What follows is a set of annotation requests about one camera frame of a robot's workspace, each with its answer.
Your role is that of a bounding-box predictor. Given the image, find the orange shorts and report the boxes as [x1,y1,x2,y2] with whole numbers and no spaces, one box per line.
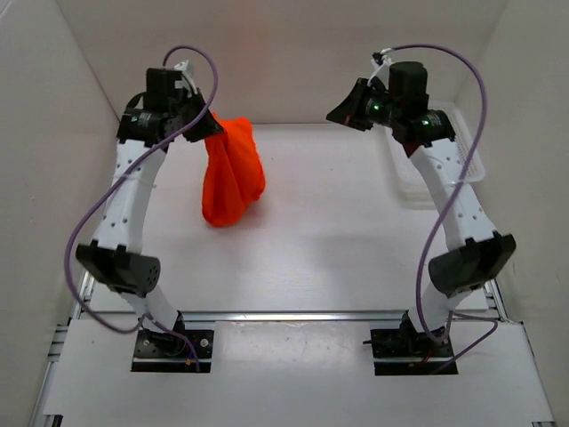
[202,117,266,228]

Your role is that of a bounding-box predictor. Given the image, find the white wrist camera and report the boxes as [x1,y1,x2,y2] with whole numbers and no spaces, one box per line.
[173,60,196,91]
[367,48,394,86]

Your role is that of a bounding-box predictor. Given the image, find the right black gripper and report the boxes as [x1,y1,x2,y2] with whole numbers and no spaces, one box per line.
[325,79,400,133]

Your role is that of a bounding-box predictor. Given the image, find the white plastic basket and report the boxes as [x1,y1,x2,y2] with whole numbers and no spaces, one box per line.
[384,101,485,209]

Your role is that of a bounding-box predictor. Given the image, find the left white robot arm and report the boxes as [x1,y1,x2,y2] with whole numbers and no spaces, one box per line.
[76,61,223,356]

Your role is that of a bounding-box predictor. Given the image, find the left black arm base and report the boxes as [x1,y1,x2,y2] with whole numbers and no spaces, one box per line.
[131,321,215,374]

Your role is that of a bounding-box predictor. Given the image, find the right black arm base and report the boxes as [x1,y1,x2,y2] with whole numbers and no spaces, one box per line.
[363,313,459,376]

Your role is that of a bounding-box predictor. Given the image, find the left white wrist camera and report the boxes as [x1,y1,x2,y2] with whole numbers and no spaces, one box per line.
[173,60,196,91]

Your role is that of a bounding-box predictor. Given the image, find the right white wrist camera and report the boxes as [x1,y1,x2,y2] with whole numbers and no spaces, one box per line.
[367,48,394,86]

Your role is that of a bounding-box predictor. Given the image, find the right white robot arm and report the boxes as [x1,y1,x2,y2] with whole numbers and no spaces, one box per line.
[326,60,517,356]

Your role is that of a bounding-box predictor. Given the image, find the aluminium table rail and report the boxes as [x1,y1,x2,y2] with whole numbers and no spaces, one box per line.
[182,310,404,322]

